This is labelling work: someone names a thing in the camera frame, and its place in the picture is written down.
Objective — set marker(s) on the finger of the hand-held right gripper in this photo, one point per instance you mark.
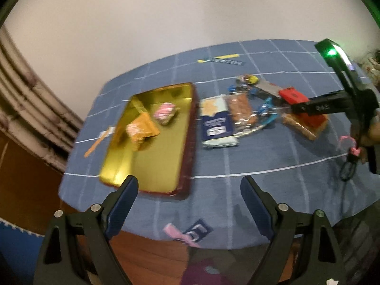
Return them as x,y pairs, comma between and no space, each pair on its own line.
320,107

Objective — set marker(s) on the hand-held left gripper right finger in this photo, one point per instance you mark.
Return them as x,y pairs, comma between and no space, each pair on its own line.
255,207

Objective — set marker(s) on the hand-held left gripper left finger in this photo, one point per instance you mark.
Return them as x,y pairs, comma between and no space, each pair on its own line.
123,204

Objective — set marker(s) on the orange cracker packet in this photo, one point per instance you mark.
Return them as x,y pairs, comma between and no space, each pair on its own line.
308,127

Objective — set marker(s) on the gold tin box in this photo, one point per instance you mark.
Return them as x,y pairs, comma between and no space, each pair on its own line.
166,142

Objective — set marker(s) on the clear biscuit packet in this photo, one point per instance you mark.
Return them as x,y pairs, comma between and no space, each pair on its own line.
242,108

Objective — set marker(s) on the navy and white snack packet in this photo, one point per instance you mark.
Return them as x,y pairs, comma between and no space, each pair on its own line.
215,124

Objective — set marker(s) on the person's right hand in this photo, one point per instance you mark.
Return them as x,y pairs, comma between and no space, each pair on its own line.
374,130

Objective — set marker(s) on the floral patterned box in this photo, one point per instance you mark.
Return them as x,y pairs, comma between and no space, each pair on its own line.
371,62

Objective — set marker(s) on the silver snack packet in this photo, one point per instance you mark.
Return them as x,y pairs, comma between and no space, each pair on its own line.
267,87

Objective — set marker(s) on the orange tape strip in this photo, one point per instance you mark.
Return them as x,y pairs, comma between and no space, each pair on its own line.
95,147

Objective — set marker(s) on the yellow candy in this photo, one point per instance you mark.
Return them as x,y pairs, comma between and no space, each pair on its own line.
253,79

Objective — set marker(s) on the orange snack packet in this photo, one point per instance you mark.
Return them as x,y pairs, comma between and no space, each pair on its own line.
142,130

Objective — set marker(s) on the multicoloured candy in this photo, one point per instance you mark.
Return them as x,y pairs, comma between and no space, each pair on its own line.
242,79

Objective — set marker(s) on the purple cloth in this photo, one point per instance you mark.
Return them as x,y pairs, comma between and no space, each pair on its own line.
202,273

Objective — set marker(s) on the pink snack packet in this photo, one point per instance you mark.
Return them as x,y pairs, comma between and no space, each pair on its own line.
164,112

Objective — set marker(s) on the yellow tape strip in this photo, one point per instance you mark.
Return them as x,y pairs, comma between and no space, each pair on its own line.
228,56

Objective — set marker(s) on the blue cloth with lace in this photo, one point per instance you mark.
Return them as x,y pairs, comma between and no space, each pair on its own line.
14,252

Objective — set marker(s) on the ribbed radiator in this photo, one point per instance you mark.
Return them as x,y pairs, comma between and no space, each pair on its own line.
35,109

